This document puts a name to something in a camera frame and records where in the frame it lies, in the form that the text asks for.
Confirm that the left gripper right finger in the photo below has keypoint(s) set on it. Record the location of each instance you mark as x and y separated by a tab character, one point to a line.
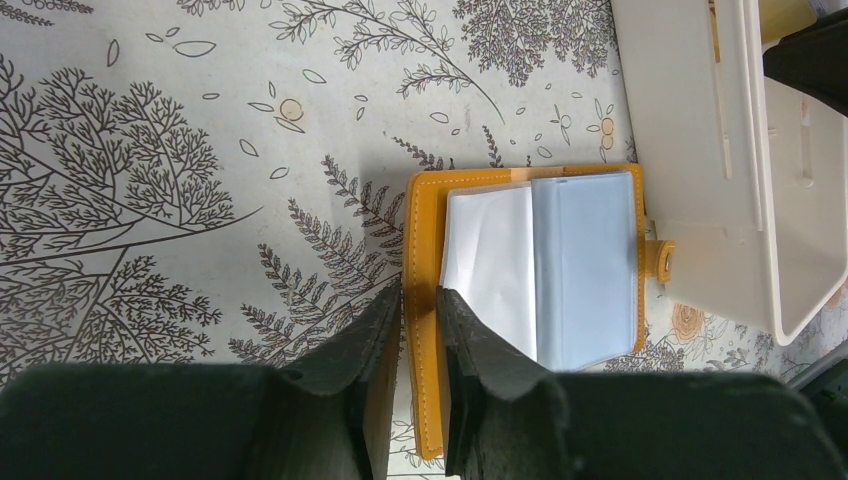
510	418

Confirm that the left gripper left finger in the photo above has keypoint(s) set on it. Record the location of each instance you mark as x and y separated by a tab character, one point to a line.
326	415

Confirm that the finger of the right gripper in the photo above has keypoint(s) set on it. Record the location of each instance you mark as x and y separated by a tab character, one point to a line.
814	61

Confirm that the orange leather card holder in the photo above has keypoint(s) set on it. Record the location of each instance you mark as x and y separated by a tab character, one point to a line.
553	260

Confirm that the white plastic tray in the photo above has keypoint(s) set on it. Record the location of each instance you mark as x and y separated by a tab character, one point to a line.
748	176

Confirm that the floral table mat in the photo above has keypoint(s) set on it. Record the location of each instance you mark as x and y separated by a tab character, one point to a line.
211	182

